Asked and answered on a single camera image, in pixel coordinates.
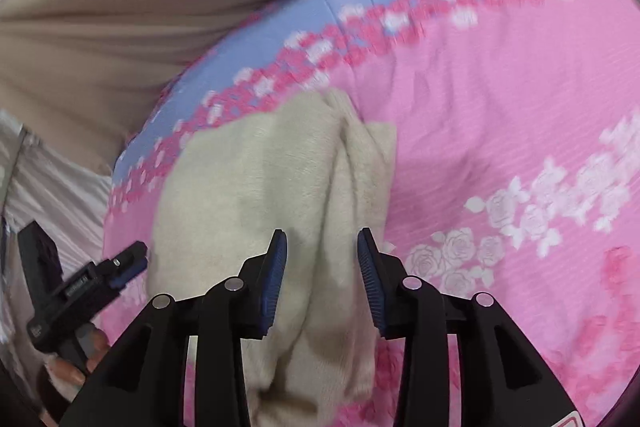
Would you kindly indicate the white satin curtain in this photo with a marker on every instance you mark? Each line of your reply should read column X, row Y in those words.
column 50, row 192

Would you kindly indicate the cream sweater with black hearts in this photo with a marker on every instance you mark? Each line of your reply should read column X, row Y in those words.
column 240, row 187

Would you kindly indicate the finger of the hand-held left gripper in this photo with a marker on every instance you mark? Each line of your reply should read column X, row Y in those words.
column 122, row 256
column 127, row 277

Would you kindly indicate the person's left hand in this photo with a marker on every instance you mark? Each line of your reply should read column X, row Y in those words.
column 67, row 369

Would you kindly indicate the pink and blue floral bedsheet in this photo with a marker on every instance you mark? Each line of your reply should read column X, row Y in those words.
column 475, row 107

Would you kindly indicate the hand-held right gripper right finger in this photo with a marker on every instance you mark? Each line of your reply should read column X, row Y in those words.
column 372, row 289

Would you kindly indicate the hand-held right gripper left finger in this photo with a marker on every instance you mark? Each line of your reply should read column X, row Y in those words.
column 272, row 289

